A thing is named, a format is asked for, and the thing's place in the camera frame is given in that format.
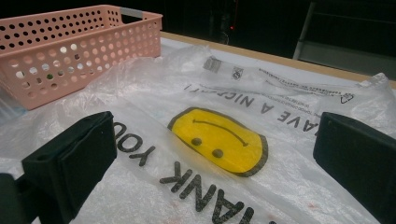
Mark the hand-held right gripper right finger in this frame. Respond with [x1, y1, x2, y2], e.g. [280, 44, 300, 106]
[313, 111, 396, 224]

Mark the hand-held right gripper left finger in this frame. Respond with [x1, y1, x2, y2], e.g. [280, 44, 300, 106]
[21, 110, 118, 224]

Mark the clear printed plastic bag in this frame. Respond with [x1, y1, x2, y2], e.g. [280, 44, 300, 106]
[0, 43, 396, 224]

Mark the pink perforated plastic basket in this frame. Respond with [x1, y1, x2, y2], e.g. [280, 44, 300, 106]
[0, 4, 163, 111]

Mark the clear bluish plastic piece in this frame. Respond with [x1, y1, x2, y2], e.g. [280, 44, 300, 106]
[0, 87, 28, 123]

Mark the dark equipment with red light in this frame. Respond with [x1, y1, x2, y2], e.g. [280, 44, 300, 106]
[214, 0, 244, 45]

